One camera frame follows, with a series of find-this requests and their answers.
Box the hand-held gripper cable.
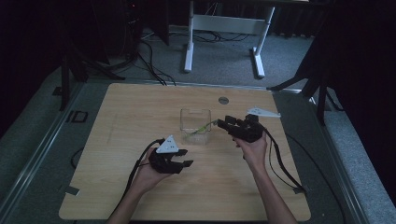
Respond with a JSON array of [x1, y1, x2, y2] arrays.
[[262, 126, 307, 194], [113, 138, 166, 213]]

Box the black rectangular floor bracket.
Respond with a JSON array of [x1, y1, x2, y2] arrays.
[[64, 109, 90, 124]]

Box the green toothbrush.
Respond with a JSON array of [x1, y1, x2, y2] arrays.
[[184, 120, 219, 138]]

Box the right hand-held gripper cable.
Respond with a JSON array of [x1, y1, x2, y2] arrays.
[[262, 126, 307, 194]]

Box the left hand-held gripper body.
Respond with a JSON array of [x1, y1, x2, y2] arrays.
[[148, 134, 184, 175]]

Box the person's left hand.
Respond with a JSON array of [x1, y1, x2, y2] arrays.
[[133, 147, 173, 194]]

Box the thin black floor cable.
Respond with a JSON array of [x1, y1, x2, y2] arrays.
[[284, 133, 347, 224]]

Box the left hand-held gripper cable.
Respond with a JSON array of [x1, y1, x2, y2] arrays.
[[113, 138, 166, 213]]

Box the black metal stand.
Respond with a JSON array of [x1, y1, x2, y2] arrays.
[[51, 36, 126, 112], [266, 43, 344, 127]]

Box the metal floor rail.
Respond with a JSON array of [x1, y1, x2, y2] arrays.
[[306, 94, 372, 224], [0, 81, 87, 218]]

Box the white desk frame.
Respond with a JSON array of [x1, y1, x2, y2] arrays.
[[183, 0, 276, 79]]

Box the person's right hand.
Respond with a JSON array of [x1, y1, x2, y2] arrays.
[[233, 132, 269, 171]]

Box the cables under white desk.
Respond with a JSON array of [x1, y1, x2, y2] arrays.
[[141, 1, 251, 44]]

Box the black cable loop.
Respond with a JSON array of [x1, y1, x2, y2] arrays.
[[70, 146, 86, 171]]

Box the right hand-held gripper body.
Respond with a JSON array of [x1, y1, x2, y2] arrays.
[[231, 106, 282, 144]]

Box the black floor cables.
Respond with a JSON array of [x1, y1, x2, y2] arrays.
[[108, 38, 177, 87]]

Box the clear plastic container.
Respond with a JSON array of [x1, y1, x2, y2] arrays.
[[179, 107, 213, 146]]

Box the black computer tower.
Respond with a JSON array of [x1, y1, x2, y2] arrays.
[[120, 0, 145, 62]]

